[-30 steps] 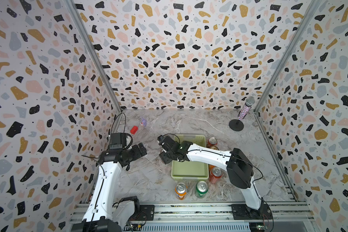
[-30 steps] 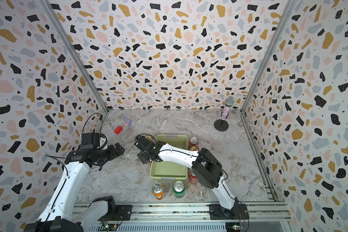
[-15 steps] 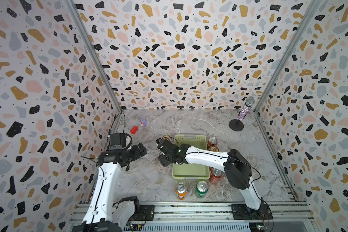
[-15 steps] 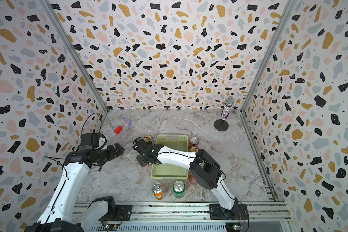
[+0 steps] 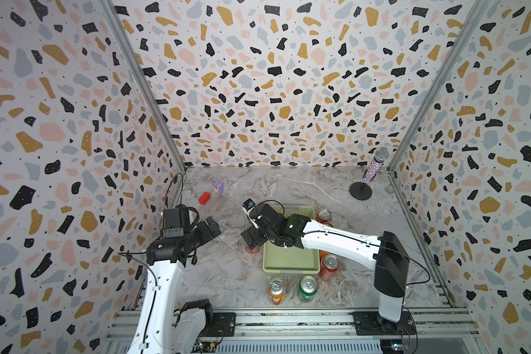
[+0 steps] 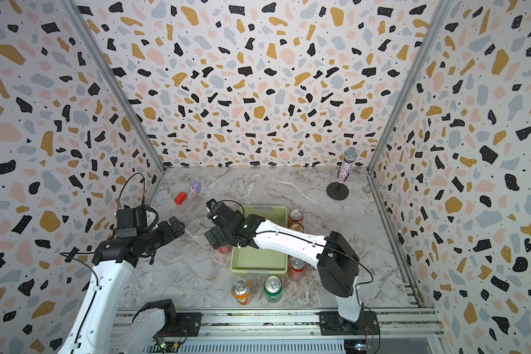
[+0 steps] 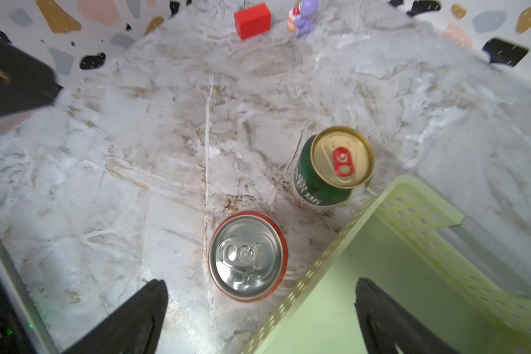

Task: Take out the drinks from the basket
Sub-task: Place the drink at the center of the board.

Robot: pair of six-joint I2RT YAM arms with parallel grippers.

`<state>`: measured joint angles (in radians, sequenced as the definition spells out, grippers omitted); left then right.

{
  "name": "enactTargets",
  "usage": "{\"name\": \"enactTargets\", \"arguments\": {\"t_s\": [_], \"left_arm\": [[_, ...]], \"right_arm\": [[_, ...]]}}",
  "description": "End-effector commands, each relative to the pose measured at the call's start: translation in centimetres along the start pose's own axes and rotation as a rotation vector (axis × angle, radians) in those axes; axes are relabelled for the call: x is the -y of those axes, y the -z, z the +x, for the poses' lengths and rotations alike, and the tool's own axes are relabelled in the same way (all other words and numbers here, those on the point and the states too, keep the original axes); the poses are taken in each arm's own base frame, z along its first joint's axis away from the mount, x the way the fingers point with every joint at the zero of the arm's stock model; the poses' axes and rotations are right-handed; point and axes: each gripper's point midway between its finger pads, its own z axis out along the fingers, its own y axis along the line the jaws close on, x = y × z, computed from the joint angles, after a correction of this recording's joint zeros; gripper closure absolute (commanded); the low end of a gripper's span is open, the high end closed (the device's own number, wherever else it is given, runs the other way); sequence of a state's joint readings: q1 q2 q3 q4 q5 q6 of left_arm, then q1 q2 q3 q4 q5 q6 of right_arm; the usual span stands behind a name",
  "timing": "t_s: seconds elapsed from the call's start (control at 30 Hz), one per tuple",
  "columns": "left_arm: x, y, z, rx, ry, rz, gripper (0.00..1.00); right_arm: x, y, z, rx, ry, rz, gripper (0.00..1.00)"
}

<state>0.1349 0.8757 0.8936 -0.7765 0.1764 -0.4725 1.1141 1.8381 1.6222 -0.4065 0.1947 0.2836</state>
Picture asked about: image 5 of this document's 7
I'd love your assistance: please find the red small toy block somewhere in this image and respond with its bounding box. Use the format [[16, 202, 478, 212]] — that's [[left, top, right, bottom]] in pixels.
[[199, 192, 211, 205]]

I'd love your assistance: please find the glitter microphone on black stand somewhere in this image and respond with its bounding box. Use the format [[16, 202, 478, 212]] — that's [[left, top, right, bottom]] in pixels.
[[349, 147, 390, 201]]

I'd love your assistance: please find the green Sprite can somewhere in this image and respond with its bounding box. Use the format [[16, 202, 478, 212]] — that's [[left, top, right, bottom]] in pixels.
[[297, 275, 318, 302]]

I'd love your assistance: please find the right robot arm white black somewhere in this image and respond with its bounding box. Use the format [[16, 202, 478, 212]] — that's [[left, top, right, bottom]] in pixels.
[[241, 205, 410, 327]]

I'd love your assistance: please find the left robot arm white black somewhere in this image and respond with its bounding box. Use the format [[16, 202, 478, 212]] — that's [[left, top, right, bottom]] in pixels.
[[128, 217, 221, 353]]

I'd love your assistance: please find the red cola can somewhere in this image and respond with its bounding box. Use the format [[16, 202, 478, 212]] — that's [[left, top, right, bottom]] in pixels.
[[244, 244, 260, 255], [317, 209, 332, 224], [319, 254, 340, 281]]

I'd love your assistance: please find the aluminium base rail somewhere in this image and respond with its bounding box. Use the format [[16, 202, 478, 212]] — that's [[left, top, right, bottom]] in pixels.
[[101, 308, 488, 353]]

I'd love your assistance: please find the purple small toy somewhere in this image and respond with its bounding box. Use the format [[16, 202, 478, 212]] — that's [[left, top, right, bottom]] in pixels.
[[214, 179, 224, 194]]

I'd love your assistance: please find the light green perforated plastic basket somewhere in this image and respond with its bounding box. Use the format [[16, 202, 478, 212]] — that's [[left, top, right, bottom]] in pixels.
[[262, 204, 320, 275]]

